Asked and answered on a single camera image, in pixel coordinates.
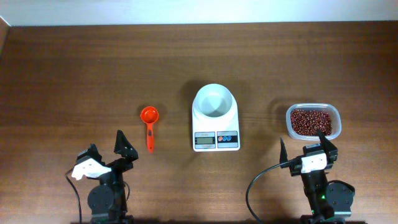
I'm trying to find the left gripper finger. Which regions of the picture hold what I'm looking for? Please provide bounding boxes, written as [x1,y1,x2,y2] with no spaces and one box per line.
[114,130,139,161]
[76,144,104,165]

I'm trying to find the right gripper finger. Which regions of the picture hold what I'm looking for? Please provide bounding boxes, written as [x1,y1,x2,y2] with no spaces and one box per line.
[317,129,338,152]
[279,138,290,169]

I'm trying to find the orange measuring scoop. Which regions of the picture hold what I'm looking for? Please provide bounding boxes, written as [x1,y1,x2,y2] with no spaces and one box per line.
[140,106,159,153]

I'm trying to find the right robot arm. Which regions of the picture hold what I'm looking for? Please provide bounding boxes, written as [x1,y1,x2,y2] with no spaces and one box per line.
[279,130,355,224]

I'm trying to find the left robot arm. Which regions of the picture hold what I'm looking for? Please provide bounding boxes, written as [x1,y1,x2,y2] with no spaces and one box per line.
[72,130,139,224]

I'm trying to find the white digital kitchen scale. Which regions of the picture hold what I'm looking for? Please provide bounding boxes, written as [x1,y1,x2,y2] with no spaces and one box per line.
[192,114,241,152]

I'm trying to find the white bowl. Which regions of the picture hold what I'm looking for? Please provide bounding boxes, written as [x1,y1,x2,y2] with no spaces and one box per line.
[192,83,238,122]

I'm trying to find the red beans in container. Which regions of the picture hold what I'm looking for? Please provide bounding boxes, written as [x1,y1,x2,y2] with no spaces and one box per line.
[290,109,333,136]

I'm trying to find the clear plastic container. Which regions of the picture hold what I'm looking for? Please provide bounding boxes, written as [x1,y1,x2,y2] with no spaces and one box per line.
[286,103,342,141]

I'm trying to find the right black cable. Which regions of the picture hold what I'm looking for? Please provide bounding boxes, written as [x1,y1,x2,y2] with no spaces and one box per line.
[245,158,301,224]

